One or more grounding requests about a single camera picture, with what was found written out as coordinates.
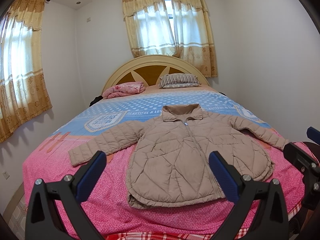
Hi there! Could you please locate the beige quilted puffer jacket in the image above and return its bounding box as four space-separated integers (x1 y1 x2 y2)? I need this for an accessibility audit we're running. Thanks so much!
69 104 287 209

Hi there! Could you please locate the black item beside bed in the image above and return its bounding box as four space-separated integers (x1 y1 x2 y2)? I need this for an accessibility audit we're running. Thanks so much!
89 95 103 107

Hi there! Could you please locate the side window yellow curtain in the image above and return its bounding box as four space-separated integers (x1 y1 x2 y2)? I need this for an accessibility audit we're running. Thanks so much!
1 0 52 141

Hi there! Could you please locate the folded pink floral blanket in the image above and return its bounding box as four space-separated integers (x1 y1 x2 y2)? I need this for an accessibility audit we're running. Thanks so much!
102 82 145 99

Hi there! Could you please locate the striped pillow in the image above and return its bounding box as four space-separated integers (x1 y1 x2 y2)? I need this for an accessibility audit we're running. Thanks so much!
159 73 201 89

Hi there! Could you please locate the right half back window curtain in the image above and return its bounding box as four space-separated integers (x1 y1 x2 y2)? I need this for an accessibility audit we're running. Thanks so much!
171 0 218 77

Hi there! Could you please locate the half window curtain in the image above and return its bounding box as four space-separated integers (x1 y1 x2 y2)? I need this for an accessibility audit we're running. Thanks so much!
122 0 177 58
171 0 218 77

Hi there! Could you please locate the cream wooden headboard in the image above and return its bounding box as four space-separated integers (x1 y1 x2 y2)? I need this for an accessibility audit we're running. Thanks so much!
103 55 209 90

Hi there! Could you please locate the left half back window curtain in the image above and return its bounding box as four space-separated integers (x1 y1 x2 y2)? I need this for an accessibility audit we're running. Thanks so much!
122 0 177 58

